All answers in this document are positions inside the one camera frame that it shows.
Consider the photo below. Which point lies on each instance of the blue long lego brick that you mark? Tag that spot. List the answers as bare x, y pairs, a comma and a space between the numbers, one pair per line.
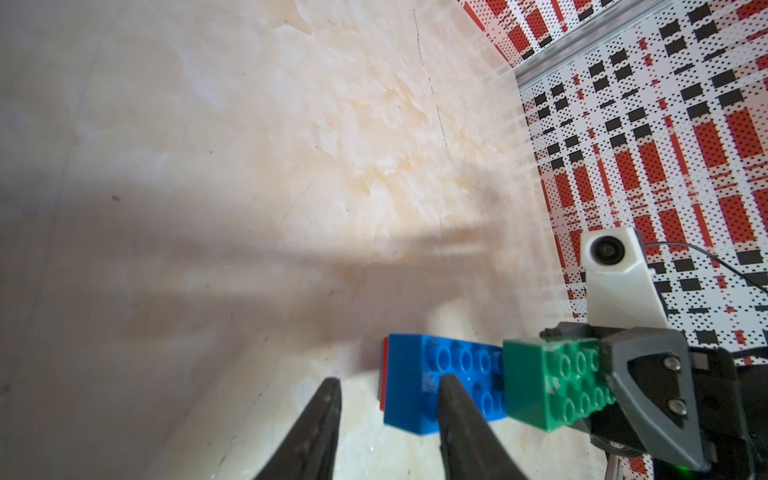
416, 362

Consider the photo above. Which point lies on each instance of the red lego brick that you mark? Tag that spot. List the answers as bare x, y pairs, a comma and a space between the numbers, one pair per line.
383, 374

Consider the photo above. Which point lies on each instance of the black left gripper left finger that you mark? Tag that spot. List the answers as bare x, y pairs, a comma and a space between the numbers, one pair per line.
309, 449

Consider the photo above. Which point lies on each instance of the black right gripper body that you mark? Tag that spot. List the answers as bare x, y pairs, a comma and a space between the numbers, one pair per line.
730, 393

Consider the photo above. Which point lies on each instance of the green lego brick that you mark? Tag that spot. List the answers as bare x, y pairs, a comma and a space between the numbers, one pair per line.
554, 384

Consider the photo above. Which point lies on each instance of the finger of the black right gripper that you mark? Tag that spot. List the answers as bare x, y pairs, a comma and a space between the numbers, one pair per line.
634, 421

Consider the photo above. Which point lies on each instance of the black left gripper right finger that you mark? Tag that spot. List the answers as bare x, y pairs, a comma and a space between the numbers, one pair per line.
469, 448

